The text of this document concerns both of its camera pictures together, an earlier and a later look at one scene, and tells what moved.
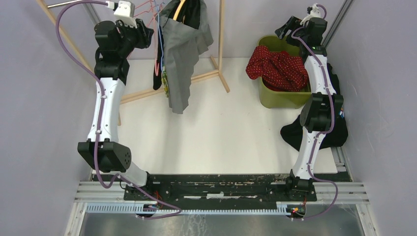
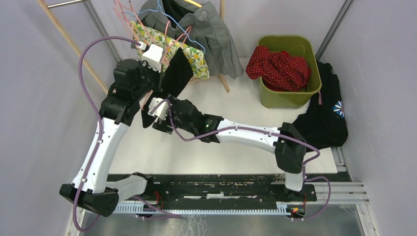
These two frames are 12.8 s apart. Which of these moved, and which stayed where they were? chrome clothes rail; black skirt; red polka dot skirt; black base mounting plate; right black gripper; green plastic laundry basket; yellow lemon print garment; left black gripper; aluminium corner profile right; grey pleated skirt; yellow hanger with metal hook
Moved: grey pleated skirt; yellow lemon print garment; left black gripper; yellow hanger with metal hook; right black gripper; black skirt
Stayed: green plastic laundry basket; chrome clothes rail; black base mounting plate; aluminium corner profile right; red polka dot skirt
